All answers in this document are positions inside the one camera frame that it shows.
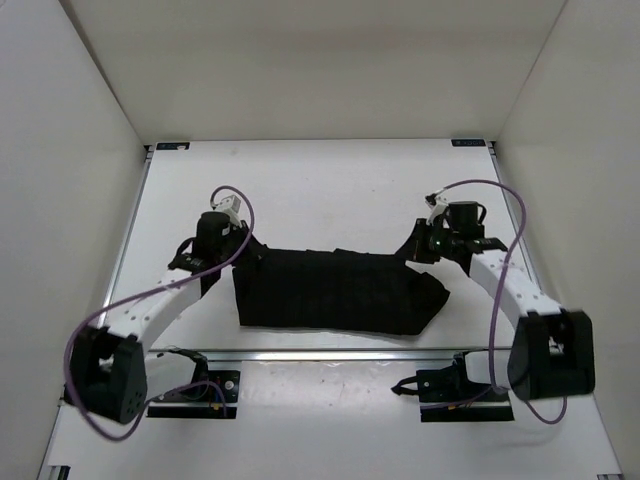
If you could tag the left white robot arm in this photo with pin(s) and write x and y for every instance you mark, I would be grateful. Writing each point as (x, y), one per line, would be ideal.
(111, 372)

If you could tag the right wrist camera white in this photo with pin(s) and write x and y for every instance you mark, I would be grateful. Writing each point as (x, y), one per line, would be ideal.
(437, 204)

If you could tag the blue table label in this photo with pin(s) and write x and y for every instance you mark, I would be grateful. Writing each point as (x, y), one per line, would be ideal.
(172, 146)
(468, 142)

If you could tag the right blue table label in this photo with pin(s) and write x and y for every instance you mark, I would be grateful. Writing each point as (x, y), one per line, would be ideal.
(468, 142)

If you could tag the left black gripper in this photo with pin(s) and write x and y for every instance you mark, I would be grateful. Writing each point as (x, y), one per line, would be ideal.
(242, 230)

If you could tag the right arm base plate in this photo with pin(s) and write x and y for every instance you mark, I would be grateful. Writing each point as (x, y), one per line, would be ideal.
(447, 395)

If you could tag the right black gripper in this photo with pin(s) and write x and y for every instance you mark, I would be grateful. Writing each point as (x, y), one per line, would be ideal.
(415, 251)

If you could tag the aluminium table rail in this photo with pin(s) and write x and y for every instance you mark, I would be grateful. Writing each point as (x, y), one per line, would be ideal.
(328, 355)

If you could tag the black pleated skirt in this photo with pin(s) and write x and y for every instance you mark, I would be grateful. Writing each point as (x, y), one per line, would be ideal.
(339, 290)

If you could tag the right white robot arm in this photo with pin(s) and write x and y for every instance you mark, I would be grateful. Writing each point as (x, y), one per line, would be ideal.
(552, 353)

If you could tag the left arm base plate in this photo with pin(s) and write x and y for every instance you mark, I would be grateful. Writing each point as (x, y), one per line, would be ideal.
(204, 402)

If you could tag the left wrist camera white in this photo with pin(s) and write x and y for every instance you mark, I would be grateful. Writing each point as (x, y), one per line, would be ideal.
(230, 206)

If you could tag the left blue table label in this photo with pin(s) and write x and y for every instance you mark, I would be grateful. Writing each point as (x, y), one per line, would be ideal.
(172, 146)

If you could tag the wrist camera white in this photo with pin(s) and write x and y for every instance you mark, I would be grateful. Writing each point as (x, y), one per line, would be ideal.
(230, 206)
(437, 204)

